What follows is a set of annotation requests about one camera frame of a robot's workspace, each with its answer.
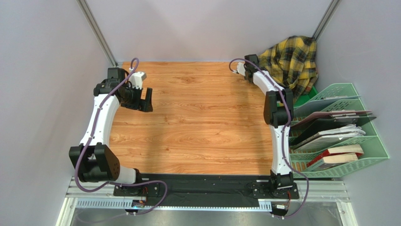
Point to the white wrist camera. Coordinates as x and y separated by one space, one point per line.
137 79
240 69

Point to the green plastic bin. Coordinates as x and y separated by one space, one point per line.
305 98

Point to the red book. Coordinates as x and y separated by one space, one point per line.
335 156

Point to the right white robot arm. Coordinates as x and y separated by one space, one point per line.
278 113

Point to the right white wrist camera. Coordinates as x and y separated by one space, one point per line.
240 69

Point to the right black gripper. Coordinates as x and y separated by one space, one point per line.
248 73

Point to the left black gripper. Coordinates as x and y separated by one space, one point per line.
146 105

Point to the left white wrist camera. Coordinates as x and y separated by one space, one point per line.
137 79

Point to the yellow plaid long sleeve shirt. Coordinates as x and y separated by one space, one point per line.
292 64

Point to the green mesh file organizer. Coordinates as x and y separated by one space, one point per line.
336 97

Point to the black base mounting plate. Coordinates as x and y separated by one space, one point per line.
191 190

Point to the dark clipboard folder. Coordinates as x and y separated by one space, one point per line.
321 121

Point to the aluminium frame rail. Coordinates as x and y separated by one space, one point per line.
321 203

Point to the white paper stack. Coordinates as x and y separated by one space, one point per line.
338 133

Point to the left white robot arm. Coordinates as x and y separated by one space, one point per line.
93 158

